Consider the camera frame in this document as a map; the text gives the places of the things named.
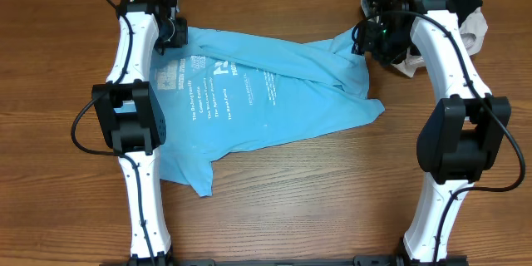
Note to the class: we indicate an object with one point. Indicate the light blue printed t-shirt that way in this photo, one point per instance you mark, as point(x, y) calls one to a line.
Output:
point(227, 92)

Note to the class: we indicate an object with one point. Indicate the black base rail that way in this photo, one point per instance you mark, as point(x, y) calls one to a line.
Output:
point(360, 260)

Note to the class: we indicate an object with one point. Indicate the beige folded garment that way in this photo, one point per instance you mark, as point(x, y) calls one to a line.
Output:
point(472, 32)

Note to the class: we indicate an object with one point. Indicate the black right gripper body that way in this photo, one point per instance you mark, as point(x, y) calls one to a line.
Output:
point(390, 46)

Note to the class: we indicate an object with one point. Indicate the grey blue folded garment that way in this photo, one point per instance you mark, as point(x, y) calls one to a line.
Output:
point(368, 9)

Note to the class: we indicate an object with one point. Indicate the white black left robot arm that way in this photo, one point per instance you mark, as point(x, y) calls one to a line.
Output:
point(133, 123)

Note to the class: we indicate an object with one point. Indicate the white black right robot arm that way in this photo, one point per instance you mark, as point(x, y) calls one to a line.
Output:
point(462, 136)

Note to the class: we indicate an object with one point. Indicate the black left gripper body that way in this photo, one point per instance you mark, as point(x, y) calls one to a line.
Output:
point(177, 32)

